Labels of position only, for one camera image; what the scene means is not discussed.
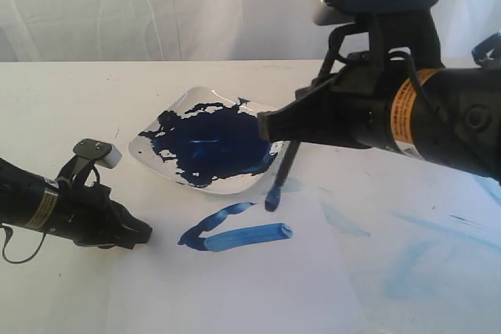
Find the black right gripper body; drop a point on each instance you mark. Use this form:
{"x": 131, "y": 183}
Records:
{"x": 350, "y": 109}

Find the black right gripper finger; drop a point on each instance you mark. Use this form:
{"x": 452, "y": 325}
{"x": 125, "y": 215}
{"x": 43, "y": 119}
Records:
{"x": 306, "y": 119}

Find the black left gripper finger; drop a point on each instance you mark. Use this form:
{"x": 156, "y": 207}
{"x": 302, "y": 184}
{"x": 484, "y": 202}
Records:
{"x": 127, "y": 230}

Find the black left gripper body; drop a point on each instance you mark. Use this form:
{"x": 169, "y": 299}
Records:
{"x": 87, "y": 216}

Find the black handled paintbrush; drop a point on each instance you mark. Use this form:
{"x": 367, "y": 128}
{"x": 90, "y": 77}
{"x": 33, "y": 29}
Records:
{"x": 272, "y": 199}

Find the white paper sheet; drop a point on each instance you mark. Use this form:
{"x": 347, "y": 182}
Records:
{"x": 208, "y": 270}

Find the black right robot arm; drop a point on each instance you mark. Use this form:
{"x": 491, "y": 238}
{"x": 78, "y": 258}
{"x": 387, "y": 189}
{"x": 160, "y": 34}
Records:
{"x": 445, "y": 116}

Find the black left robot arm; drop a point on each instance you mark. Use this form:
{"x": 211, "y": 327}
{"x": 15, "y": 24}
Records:
{"x": 25, "y": 200}

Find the white square plate blue paint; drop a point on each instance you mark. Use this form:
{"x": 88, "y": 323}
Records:
{"x": 209, "y": 141}

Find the white backdrop cloth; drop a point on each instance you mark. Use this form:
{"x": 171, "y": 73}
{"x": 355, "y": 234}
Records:
{"x": 155, "y": 30}

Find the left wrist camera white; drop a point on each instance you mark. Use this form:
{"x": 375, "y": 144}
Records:
{"x": 88, "y": 155}

